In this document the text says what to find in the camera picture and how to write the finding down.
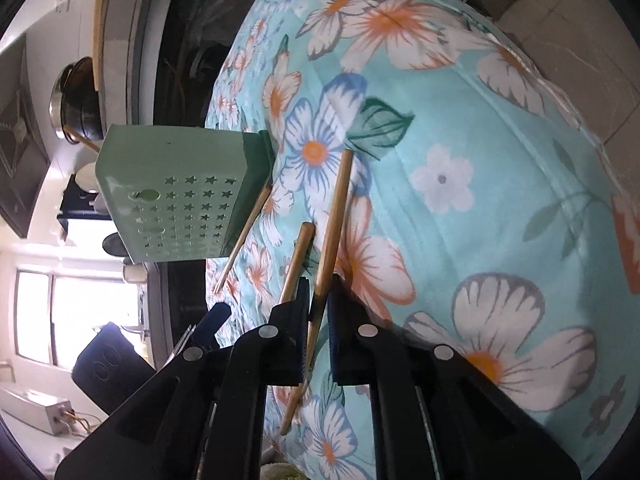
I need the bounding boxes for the white water heater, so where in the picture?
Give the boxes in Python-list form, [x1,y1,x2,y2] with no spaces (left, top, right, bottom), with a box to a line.
[0,386,74,437]

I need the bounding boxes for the black pot with steel lid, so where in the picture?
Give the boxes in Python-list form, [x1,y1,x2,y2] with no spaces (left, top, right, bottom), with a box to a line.
[48,56,105,142]

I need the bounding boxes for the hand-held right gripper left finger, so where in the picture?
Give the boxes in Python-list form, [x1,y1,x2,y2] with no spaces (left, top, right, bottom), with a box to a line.
[55,279,312,480]

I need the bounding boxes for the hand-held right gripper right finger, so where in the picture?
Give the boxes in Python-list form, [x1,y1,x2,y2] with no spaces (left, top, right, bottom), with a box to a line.
[327,279,582,480]

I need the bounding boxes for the window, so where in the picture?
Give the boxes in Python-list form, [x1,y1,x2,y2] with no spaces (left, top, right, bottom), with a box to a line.
[14,266,147,368]

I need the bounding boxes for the floral blue cloth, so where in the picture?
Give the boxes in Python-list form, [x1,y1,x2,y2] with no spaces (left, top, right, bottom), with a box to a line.
[202,0,640,480]

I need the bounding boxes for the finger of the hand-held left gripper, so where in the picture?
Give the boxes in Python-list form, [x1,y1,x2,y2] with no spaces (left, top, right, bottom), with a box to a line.
[172,302,232,357]

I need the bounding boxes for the wooden cutting board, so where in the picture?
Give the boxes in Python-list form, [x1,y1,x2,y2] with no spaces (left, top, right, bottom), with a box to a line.
[92,0,117,92]

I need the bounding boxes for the green perforated utensil holder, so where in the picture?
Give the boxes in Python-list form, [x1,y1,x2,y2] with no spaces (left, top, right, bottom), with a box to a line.
[93,124,275,265]

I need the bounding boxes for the black splash guard panel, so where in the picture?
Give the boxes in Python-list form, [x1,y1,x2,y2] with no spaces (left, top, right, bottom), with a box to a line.
[56,174,112,227]

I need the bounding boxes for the grey range hood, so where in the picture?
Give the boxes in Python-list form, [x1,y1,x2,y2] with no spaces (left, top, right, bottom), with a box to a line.
[0,34,52,239]

